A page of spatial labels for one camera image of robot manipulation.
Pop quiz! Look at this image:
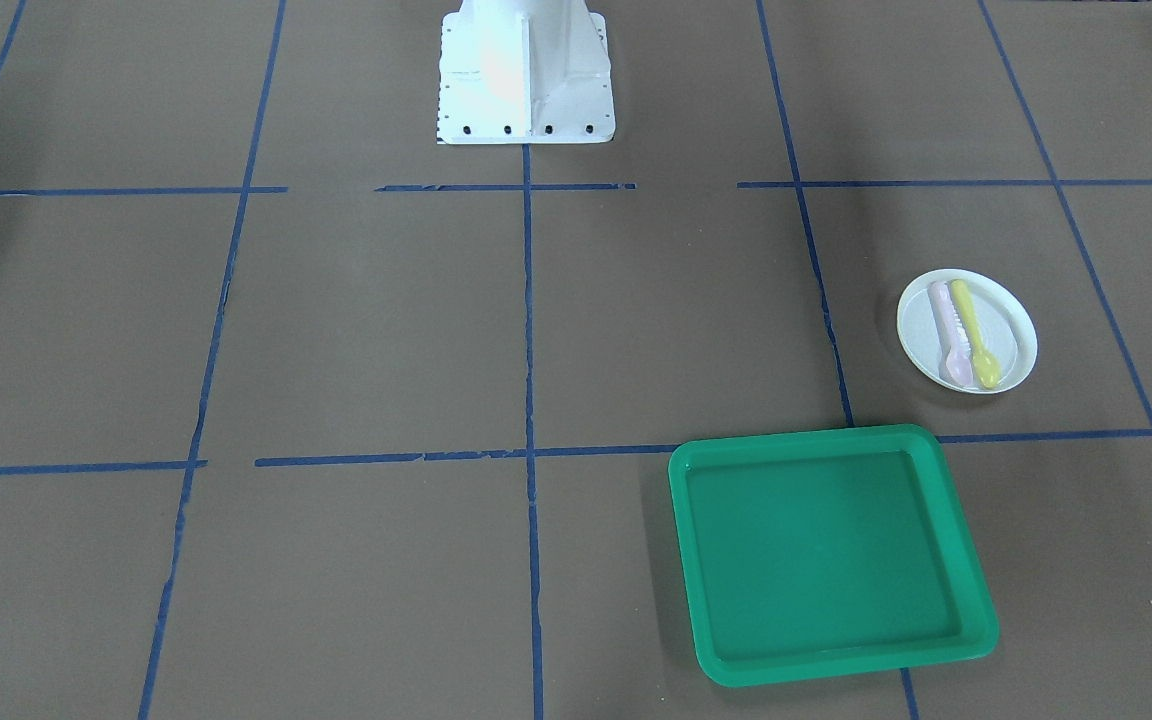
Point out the pink plastic spoon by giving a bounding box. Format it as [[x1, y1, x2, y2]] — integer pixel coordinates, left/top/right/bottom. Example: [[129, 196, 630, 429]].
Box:
[[929, 281, 975, 387]]

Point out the green plastic tray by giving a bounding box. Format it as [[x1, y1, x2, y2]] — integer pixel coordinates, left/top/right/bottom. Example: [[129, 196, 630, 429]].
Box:
[[668, 424, 1000, 688]]

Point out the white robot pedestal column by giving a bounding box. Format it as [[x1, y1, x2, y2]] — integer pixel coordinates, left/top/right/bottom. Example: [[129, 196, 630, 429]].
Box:
[[435, 1, 617, 145]]

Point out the white round plate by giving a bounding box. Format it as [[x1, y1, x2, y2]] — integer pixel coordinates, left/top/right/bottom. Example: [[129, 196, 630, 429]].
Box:
[[896, 268, 1039, 395]]

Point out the yellow plastic spoon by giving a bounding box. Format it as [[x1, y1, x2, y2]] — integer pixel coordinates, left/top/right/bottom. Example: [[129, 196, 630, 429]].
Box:
[[948, 279, 1005, 389]]

